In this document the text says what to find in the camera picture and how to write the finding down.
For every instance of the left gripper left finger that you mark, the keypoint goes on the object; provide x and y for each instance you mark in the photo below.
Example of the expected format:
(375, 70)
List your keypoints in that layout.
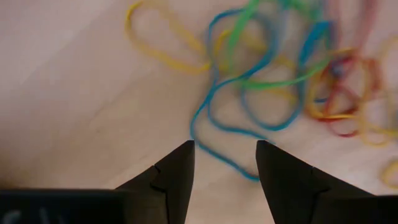
(93, 208)

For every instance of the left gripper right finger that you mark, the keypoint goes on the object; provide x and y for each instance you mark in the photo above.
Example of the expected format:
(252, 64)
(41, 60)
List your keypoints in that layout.
(326, 208)

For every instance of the yellow rubber band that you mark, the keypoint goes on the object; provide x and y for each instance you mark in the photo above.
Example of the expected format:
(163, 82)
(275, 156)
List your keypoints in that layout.
(387, 177)
(161, 56)
(314, 112)

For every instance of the red rubber band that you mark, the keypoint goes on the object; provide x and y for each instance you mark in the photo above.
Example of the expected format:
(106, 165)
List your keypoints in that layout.
(345, 134)

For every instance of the blue rubber band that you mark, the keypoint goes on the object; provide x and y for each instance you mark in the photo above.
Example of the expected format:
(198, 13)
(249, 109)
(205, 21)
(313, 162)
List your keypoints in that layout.
(205, 102)
(273, 127)

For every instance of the green rubber band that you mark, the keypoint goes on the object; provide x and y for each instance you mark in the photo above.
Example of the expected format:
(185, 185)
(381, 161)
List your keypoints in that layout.
(270, 84)

